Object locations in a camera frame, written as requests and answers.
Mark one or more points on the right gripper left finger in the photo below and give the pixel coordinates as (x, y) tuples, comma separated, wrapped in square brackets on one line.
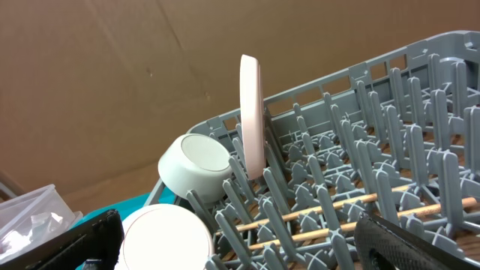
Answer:
[(94, 244)]

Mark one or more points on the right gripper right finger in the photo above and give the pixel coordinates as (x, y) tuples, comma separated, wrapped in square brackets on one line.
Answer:
[(381, 244)]

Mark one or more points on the white napkin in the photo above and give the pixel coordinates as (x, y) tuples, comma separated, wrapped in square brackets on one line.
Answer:
[(43, 227)]

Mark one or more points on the small white pink plate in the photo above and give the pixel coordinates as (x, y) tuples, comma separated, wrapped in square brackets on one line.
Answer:
[(164, 236)]

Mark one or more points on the grey bowl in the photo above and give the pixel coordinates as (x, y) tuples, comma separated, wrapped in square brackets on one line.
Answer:
[(195, 162)]

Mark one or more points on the large white pink plate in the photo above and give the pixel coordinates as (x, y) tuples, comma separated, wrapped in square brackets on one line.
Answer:
[(252, 119)]

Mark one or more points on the clear plastic waste bin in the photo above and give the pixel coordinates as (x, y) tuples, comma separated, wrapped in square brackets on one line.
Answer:
[(16, 212)]

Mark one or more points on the grey dishwasher rack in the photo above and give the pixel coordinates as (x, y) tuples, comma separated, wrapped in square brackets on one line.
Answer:
[(408, 117)]

